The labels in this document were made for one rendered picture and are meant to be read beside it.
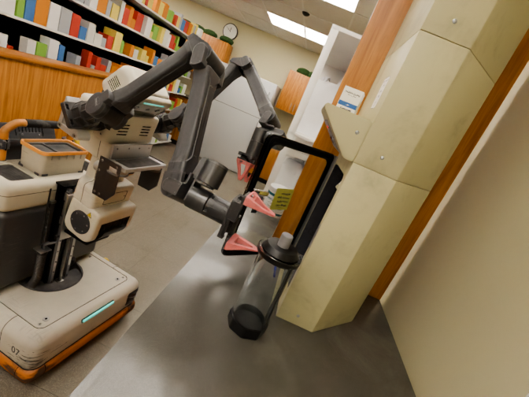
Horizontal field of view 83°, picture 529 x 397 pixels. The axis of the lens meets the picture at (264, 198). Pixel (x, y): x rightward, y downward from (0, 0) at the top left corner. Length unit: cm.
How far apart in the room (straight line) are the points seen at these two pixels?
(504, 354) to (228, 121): 541
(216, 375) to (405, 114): 68
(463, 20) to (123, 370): 93
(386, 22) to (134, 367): 113
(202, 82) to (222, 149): 503
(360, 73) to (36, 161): 134
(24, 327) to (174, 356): 103
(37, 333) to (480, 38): 173
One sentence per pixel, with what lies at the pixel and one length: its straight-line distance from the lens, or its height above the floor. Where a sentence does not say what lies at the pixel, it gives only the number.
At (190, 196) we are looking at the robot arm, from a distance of 71.
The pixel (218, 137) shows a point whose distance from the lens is 588.
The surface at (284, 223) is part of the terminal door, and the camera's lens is 102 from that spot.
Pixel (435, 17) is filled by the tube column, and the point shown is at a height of 174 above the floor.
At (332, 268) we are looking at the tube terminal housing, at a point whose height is 114.
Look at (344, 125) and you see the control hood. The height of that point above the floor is 148.
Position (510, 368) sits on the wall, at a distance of 84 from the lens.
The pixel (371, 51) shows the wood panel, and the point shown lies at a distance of 113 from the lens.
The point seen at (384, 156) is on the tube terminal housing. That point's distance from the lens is 75.
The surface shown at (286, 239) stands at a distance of 68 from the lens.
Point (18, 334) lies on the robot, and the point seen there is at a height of 26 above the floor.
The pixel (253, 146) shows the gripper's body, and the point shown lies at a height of 130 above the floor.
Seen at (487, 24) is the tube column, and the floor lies 176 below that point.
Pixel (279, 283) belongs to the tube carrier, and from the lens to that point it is 70.
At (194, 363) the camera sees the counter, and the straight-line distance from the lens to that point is 70.
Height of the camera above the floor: 146
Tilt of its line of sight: 17 degrees down
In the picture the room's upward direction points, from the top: 23 degrees clockwise
